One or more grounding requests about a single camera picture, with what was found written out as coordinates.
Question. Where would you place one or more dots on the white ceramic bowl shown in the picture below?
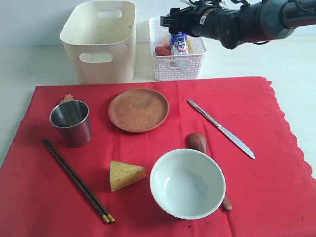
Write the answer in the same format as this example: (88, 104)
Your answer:
(187, 184)

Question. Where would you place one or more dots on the dark brown chopstick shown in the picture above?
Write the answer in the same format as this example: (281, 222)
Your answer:
(75, 182)
(79, 181)

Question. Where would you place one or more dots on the white perforated plastic basket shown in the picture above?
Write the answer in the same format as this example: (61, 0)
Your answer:
(174, 67)

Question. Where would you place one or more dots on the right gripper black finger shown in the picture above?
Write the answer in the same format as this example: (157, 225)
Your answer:
(174, 17)
(179, 27)

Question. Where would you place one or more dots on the yellow lemon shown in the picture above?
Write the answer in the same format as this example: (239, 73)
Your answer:
(190, 51)

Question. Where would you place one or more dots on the silver table knife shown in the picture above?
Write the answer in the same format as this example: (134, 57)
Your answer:
(238, 142)

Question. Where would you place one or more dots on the brown wooden spoon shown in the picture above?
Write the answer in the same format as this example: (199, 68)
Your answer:
(198, 141)

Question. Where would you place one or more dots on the yellow cheese wedge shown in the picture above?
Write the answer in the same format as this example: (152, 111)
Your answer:
(123, 174)

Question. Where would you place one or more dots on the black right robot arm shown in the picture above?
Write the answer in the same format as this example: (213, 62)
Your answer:
(257, 23)

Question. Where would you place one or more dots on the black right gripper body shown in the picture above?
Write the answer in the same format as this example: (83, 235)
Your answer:
(212, 22)

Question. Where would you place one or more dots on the white blue milk carton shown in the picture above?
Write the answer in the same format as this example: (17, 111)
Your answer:
(179, 44)

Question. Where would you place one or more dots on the red sausage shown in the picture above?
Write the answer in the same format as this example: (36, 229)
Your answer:
(162, 51)

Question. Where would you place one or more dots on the stainless steel cup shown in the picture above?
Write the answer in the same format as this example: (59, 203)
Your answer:
(71, 118)

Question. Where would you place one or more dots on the cream plastic tub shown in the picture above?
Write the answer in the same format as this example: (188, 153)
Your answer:
(99, 38)

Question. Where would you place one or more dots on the brown egg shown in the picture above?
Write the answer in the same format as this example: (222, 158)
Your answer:
(165, 42)

